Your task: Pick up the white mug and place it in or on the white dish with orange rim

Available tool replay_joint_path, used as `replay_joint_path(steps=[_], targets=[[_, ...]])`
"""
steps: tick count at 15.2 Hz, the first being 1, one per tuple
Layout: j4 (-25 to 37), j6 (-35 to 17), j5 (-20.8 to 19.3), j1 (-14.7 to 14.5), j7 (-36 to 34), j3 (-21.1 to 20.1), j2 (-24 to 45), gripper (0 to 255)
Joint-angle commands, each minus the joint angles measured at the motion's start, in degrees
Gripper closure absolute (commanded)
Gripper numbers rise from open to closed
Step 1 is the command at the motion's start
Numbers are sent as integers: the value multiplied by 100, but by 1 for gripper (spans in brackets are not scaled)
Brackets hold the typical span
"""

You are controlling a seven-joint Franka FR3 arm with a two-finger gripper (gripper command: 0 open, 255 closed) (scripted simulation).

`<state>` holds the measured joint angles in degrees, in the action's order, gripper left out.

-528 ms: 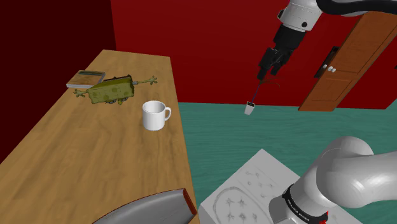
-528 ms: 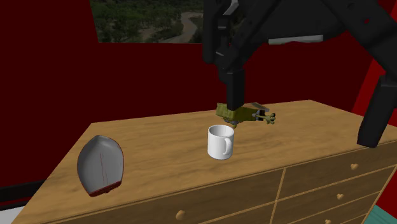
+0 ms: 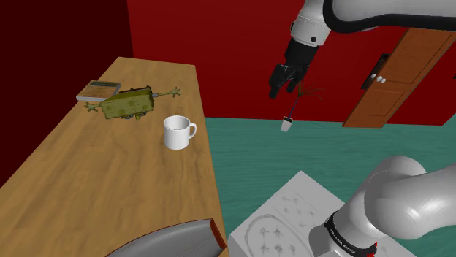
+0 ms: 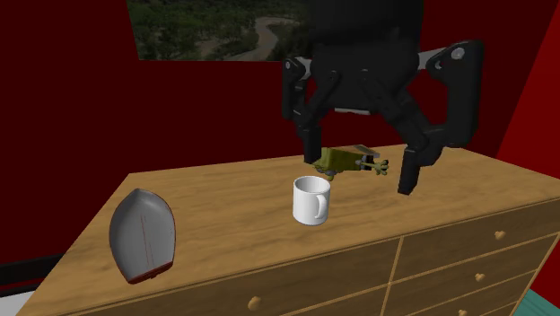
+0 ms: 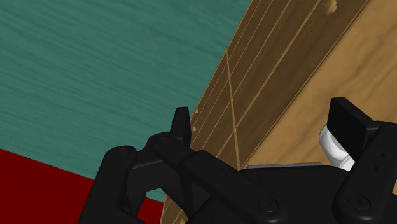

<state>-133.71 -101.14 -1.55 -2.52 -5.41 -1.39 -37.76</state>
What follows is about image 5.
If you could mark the white rounded object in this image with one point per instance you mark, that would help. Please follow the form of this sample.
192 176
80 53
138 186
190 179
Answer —
333 145

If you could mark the red robot stand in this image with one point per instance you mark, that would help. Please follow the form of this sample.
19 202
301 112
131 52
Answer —
40 192

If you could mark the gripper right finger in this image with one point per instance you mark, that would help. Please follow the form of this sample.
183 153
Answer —
369 173

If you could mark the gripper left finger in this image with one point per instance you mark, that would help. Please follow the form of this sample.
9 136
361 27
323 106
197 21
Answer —
217 173

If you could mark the wooden chest of drawers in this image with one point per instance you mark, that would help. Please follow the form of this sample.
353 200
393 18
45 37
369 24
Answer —
279 77

